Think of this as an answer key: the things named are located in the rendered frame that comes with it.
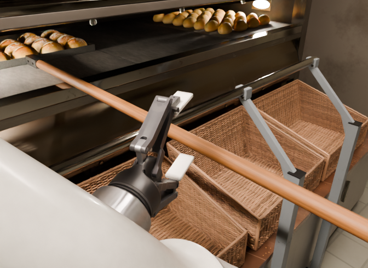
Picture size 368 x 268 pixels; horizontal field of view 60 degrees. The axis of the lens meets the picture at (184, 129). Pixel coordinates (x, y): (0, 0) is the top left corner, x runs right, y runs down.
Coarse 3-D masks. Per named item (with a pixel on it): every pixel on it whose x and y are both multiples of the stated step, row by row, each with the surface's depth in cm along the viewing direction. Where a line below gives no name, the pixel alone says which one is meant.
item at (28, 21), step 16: (176, 0) 98; (192, 0) 103; (208, 0) 108; (224, 0) 113; (240, 0) 140; (16, 16) 69; (32, 16) 71; (48, 16) 73; (64, 16) 75; (80, 16) 78; (96, 16) 81; (112, 16) 91
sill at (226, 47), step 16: (272, 32) 173; (288, 32) 183; (208, 48) 142; (224, 48) 146; (240, 48) 155; (144, 64) 120; (160, 64) 122; (176, 64) 128; (96, 80) 104; (112, 80) 109; (128, 80) 113; (16, 96) 92; (32, 96) 92; (48, 96) 94; (64, 96) 98; (80, 96) 102; (0, 112) 86; (16, 112) 89
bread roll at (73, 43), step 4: (68, 40) 133; (72, 40) 133; (76, 40) 133; (80, 40) 135; (68, 44) 132; (72, 44) 132; (76, 44) 133; (80, 44) 134; (84, 44) 136; (68, 48) 132
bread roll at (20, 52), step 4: (16, 48) 120; (20, 48) 120; (24, 48) 120; (28, 48) 121; (32, 48) 123; (12, 52) 120; (16, 52) 119; (20, 52) 119; (24, 52) 120; (28, 52) 121; (32, 52) 122; (36, 52) 124; (12, 56) 119; (16, 56) 119; (20, 56) 119; (24, 56) 120
